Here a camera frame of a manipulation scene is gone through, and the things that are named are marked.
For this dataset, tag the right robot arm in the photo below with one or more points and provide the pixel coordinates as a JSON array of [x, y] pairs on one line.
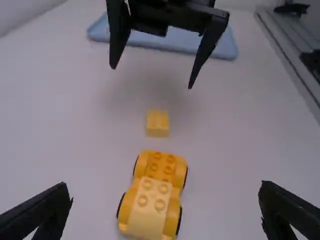
[[312, 65]]

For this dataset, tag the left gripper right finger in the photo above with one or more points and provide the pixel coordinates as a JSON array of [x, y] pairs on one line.
[[280, 207]]

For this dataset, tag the blue mat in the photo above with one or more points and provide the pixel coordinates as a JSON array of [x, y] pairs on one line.
[[175, 42]]

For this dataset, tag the silver rails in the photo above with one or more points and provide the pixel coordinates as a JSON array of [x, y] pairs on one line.
[[287, 32]]

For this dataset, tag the yellow toy car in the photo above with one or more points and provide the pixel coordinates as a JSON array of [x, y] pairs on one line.
[[150, 207]]

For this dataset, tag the yellow toy brick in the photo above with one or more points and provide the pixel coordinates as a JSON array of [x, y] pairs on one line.
[[157, 123]]

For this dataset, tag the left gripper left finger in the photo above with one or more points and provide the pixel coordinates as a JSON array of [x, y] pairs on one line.
[[50, 200]]

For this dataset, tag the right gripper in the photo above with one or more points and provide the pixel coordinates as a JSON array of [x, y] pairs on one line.
[[150, 15]]

